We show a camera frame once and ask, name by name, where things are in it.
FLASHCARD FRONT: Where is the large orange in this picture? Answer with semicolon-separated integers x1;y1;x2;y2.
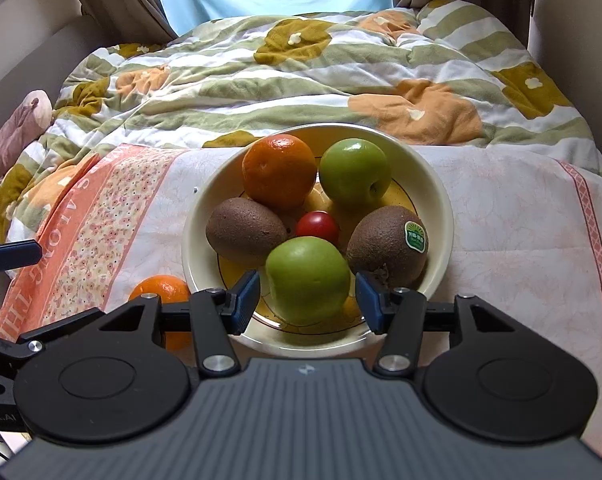
128;274;193;354
241;133;317;210

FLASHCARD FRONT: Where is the kiwi with green sticker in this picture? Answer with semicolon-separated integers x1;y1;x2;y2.
345;206;429;288

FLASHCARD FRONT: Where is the plain brown kiwi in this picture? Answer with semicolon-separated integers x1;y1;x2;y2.
205;197;288;268

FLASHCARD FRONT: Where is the green apple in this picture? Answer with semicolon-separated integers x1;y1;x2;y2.
265;236;350;326
318;138;392;208

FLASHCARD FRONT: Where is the small red tomato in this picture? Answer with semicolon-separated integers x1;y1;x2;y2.
295;210;340;246

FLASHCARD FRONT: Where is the pink plush toy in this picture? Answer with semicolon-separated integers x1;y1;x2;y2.
0;90;54;181

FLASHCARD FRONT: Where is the cream duck print bowl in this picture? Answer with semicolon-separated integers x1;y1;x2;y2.
183;124;454;358

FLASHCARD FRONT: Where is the pink floral table cloth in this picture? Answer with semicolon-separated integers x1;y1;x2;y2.
0;145;602;456

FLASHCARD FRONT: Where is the grey bed headboard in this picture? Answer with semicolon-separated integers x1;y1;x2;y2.
0;15;109;127

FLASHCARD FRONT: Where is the floral striped duvet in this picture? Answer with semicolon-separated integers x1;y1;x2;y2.
0;0;602;242

